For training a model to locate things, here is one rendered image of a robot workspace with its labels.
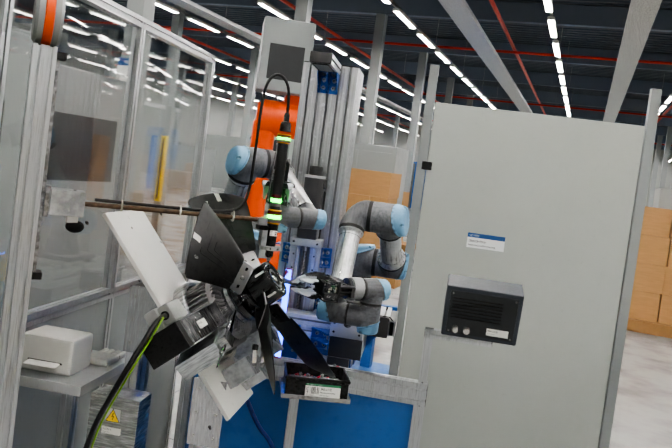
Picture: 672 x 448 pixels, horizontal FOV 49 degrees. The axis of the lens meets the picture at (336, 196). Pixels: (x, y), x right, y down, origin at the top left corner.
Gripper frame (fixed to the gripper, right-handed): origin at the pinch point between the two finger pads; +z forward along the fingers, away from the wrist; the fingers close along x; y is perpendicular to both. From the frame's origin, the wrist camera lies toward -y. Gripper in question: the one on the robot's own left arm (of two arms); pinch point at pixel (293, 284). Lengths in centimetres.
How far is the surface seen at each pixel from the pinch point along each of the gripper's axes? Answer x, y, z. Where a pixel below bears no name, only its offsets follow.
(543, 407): 81, -59, -191
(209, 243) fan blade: -17.2, 22.0, 38.6
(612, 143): -64, -65, -204
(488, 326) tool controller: 5, 23, -66
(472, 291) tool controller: -6, 20, -58
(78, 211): -19, 3, 71
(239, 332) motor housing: 10.9, 15.5, 22.6
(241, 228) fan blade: -16.7, -2.8, 20.0
